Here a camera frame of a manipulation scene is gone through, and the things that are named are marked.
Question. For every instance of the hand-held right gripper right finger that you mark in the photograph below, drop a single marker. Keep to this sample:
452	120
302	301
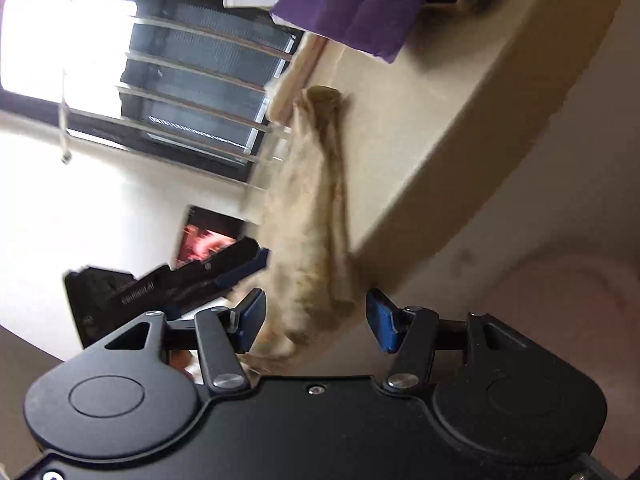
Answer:
380	322

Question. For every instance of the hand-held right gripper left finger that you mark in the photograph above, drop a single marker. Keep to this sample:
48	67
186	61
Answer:
251	321

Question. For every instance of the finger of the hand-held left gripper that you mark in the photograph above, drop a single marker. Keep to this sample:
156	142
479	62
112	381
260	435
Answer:
245	265

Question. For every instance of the black framed window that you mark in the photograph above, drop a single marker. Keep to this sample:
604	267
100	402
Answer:
200	65

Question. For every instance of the beige floral cloth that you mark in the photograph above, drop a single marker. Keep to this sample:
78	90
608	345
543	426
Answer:
305	240

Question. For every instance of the folded cream pink cloth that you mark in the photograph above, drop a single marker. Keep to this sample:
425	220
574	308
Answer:
295	75

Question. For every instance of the metal window guard bars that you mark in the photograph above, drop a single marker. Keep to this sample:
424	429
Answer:
200	40

